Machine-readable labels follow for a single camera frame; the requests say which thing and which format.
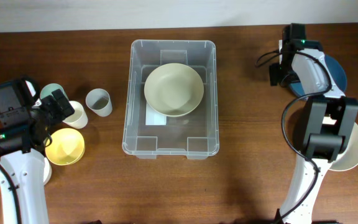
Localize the cream cup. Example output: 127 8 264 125
63 101 88 129

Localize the dark blue bowl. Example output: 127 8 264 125
289 54 347 97

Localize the cream white bowl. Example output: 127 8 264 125
329 123 358 172

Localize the beige bowl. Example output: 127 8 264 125
144 63 204 117

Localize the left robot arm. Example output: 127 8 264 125
0 88 74 223

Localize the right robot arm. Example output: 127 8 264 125
269 37 358 223

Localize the mint green cup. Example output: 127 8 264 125
40 83 68 99

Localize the yellow small bowl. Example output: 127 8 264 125
45 128 85 166

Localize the grey white cup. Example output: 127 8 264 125
85 88 112 117

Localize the white small bowl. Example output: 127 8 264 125
44 157 52 185

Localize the clear plastic storage bin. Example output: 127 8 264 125
122 39 219 159

